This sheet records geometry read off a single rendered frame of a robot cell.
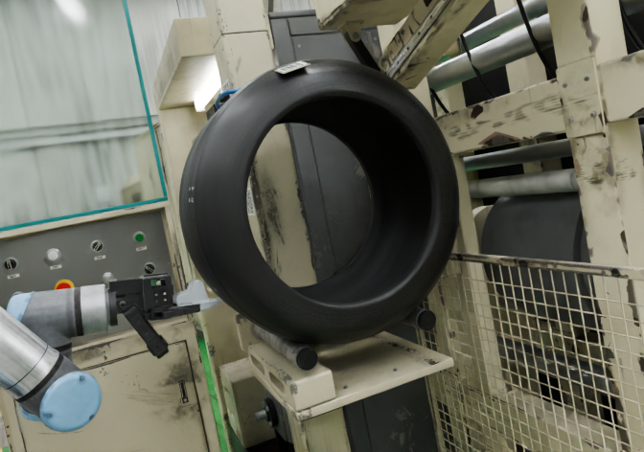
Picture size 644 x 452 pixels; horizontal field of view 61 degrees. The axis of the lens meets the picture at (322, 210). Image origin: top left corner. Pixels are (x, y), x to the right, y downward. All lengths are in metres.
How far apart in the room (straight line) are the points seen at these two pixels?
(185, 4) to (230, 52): 10.21
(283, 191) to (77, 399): 0.74
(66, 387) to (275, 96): 0.61
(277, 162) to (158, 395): 0.79
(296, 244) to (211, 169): 0.50
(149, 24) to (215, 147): 10.31
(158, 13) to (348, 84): 10.40
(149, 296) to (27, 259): 0.73
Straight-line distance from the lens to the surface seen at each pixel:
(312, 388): 1.12
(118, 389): 1.76
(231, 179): 1.01
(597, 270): 1.07
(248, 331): 1.42
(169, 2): 11.59
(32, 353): 0.95
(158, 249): 1.75
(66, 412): 0.97
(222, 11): 1.50
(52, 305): 1.08
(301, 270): 1.46
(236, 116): 1.04
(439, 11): 1.29
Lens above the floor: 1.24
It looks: 3 degrees down
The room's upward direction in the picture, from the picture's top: 11 degrees counter-clockwise
